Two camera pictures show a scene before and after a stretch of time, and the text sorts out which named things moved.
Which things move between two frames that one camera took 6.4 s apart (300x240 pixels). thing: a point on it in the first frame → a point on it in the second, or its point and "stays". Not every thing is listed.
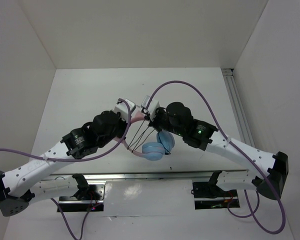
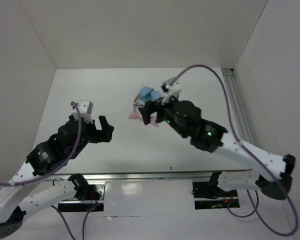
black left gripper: (125, 126) → (104, 135)
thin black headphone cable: (159, 137) → (135, 103)
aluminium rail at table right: (232, 85) stays
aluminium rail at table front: (148, 175) stays
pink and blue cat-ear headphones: (153, 151) → (146, 94)
